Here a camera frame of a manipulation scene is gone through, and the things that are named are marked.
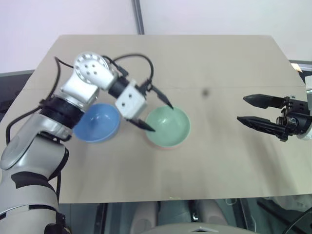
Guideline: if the grey metal post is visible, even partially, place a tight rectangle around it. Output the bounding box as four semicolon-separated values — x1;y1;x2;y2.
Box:
132;0;145;35

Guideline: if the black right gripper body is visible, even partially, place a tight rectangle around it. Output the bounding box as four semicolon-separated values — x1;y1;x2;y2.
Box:
276;96;312;142

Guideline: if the blue bowl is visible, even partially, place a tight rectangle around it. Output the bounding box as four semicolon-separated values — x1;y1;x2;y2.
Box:
73;102;121;144

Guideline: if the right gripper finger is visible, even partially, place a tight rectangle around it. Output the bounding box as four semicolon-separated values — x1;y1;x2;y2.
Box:
243;94;285;108
236;116;280;137

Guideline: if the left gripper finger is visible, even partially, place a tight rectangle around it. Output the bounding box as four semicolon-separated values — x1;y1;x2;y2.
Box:
130;117;156;133
149;84;175;110

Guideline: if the dark grey furniture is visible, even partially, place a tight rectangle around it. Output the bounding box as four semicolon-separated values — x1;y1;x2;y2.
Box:
0;69;37;114

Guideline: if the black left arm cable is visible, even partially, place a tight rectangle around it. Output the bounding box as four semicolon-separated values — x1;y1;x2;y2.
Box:
5;54;155;145

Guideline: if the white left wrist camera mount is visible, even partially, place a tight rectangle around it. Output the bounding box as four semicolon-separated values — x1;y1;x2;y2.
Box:
115;79;148;121

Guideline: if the green bowl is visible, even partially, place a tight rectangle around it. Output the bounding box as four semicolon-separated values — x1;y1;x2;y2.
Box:
145;106;191;149

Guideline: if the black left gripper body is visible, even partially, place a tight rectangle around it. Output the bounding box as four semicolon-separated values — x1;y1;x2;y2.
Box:
125;78;154;124

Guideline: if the black floor cable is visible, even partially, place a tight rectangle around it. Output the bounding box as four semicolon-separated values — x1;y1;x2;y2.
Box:
279;208;312;234

